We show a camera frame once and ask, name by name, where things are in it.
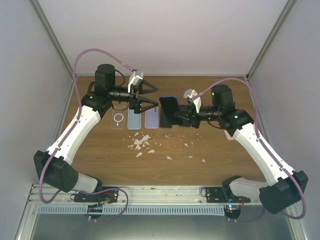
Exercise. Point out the dark green smartphone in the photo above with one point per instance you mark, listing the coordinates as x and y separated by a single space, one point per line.
163 121

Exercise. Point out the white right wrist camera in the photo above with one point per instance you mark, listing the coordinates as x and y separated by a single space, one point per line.
192 97

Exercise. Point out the phone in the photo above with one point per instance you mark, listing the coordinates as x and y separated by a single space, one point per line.
185 124

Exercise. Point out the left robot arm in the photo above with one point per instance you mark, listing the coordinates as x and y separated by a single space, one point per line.
54 166

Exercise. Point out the clear magsafe phone case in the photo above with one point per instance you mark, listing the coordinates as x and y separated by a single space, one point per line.
118 119

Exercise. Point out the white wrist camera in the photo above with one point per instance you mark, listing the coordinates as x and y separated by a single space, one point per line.
134 80
192 97

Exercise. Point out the white phone stand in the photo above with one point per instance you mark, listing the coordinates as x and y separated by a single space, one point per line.
228 136

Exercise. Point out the white slotted cable duct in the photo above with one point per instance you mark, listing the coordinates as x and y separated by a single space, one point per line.
134 210

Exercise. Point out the aluminium front rail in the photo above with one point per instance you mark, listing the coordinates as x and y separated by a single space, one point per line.
168 195

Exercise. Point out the lavender phone case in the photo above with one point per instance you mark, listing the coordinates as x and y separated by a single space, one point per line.
151 119

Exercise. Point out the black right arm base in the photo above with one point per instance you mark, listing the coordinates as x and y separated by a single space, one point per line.
215 194

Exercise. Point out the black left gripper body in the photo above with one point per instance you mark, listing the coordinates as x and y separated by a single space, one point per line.
133 100

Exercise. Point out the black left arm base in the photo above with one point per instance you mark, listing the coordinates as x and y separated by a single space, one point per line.
107 197

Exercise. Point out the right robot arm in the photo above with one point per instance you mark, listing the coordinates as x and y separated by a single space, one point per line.
283 186

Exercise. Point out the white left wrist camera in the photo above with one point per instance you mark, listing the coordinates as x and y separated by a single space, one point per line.
134 80

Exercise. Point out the light blue phone case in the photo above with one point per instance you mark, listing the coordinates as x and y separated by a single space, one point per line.
134 120

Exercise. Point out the white debris pile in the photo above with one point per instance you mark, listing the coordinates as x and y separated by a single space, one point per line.
141 144

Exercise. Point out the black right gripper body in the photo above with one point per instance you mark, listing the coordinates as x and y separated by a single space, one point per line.
195 122

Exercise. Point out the blue magsafe phone case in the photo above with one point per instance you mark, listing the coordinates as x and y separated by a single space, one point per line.
170 106

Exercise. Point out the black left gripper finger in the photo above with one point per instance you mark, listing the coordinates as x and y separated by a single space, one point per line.
146 104
150 87

